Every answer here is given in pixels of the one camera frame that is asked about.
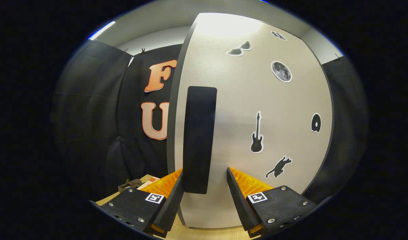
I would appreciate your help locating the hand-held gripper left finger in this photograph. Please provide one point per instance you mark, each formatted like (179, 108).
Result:
(169, 210)

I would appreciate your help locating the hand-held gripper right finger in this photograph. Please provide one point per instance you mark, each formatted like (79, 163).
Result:
(242, 206)

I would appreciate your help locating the dark grey shoe cabinet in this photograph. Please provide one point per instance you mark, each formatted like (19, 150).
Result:
(170, 140)

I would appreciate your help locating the beige orange cover book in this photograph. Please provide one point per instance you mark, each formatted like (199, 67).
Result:
(147, 183)

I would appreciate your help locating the small brown object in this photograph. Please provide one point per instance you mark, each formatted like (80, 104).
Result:
(130, 183)

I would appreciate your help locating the black backdrop cloth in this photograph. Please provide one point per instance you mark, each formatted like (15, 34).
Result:
(90, 133)

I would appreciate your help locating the ceiling light strip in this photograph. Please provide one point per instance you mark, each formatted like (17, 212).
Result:
(102, 30)

